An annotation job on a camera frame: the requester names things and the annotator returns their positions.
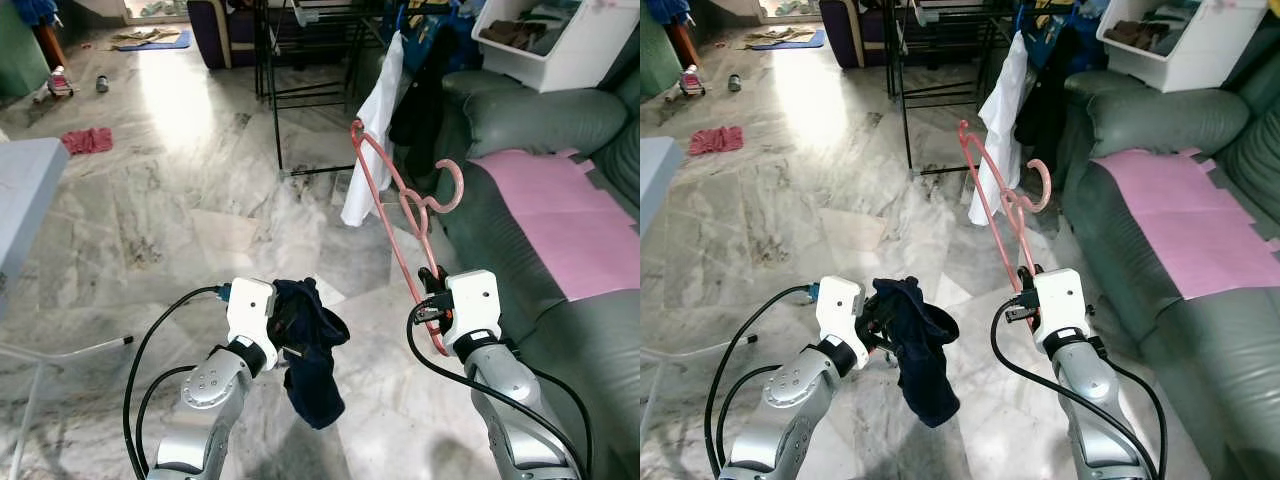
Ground black metal drying rack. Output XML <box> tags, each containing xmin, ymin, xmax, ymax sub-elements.
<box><xmin>252</xmin><ymin>0</ymin><xmax>471</xmax><ymax>179</ymax></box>
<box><xmin>882</xmin><ymin>0</ymin><xmax>1096</xmax><ymax>179</ymax></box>

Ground brown folded clothes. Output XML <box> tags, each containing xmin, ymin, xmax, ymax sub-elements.
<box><xmin>1103</xmin><ymin>18</ymin><xmax>1171</xmax><ymax>51</ymax></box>
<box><xmin>480</xmin><ymin>18</ymin><xmax>549</xmax><ymax>53</ymax></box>

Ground purple armchair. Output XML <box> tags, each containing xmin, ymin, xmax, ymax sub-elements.
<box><xmin>820</xmin><ymin>0</ymin><xmax>891</xmax><ymax>70</ymax></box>
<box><xmin>186</xmin><ymin>0</ymin><xmax>263</xmax><ymax>70</ymax></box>

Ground red floor cloth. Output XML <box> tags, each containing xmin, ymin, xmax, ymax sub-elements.
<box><xmin>688</xmin><ymin>126</ymin><xmax>744</xmax><ymax>157</ymax></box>
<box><xmin>60</xmin><ymin>127</ymin><xmax>115</xmax><ymax>157</ymax></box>

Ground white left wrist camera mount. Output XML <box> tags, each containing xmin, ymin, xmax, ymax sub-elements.
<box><xmin>815</xmin><ymin>275</ymin><xmax>867</xmax><ymax>343</ymax></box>
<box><xmin>224</xmin><ymin>277</ymin><xmax>280</xmax><ymax>346</ymax></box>

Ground black hanging garment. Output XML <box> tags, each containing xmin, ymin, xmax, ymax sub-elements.
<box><xmin>1015</xmin><ymin>22</ymin><xmax>1086</xmax><ymax>176</ymax></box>
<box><xmin>388</xmin><ymin>22</ymin><xmax>463</xmax><ymax>179</ymax></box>

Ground blue fabric bag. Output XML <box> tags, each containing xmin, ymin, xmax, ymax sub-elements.
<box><xmin>440</xmin><ymin>10</ymin><xmax>488</xmax><ymax>73</ymax></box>
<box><xmin>1062</xmin><ymin>5</ymin><xmax>1104</xmax><ymax>71</ymax></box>

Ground brown wooden post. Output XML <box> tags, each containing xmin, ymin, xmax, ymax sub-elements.
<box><xmin>30</xmin><ymin>22</ymin><xmax>73</xmax><ymax>73</ymax></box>
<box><xmin>668</xmin><ymin>22</ymin><xmax>701</xmax><ymax>71</ymax></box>

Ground pink plastic hanger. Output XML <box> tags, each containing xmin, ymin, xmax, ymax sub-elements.
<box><xmin>957</xmin><ymin>119</ymin><xmax>1054</xmax><ymax>336</ymax></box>
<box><xmin>349</xmin><ymin>117</ymin><xmax>467</xmax><ymax>358</ymax></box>

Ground grey green leather sofa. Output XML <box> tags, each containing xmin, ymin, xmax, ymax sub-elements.
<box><xmin>1060</xmin><ymin>28</ymin><xmax>1280</xmax><ymax>480</ymax></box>
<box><xmin>438</xmin><ymin>28</ymin><xmax>640</xmax><ymax>480</ymax></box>

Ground pink sofa mat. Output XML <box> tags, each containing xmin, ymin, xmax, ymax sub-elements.
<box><xmin>1092</xmin><ymin>148</ymin><xmax>1280</xmax><ymax>301</ymax></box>
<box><xmin>468</xmin><ymin>148</ymin><xmax>640</xmax><ymax>303</ymax></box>

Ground white plastic storage bin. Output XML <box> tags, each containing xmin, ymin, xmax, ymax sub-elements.
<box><xmin>470</xmin><ymin>0</ymin><xmax>640</xmax><ymax>94</ymax></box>
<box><xmin>1095</xmin><ymin>0</ymin><xmax>1271</xmax><ymax>94</ymax></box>

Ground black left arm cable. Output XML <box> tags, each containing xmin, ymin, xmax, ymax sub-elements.
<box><xmin>121</xmin><ymin>284</ymin><xmax>233</xmax><ymax>479</ymax></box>
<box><xmin>703</xmin><ymin>284</ymin><xmax>823</xmax><ymax>479</ymax></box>
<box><xmin>134</xmin><ymin>364</ymin><xmax>199</xmax><ymax>476</ymax></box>
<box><xmin>716</xmin><ymin>364</ymin><xmax>791</xmax><ymax>476</ymax></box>

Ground blue door mat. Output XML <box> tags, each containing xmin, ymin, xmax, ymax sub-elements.
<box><xmin>113</xmin><ymin>27</ymin><xmax>194</xmax><ymax>52</ymax></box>
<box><xmin>748</xmin><ymin>27</ymin><xmax>828</xmax><ymax>51</ymax></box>

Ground green bin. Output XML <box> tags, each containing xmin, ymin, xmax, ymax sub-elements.
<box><xmin>0</xmin><ymin>5</ymin><xmax>51</xmax><ymax>101</ymax></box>
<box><xmin>640</xmin><ymin>5</ymin><xmax>669</xmax><ymax>101</ymax></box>

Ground navy jersey shirt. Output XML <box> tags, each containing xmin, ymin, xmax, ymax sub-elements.
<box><xmin>270</xmin><ymin>277</ymin><xmax>352</xmax><ymax>432</ymax></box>
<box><xmin>868</xmin><ymin>276</ymin><xmax>961</xmax><ymax>429</ymax></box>

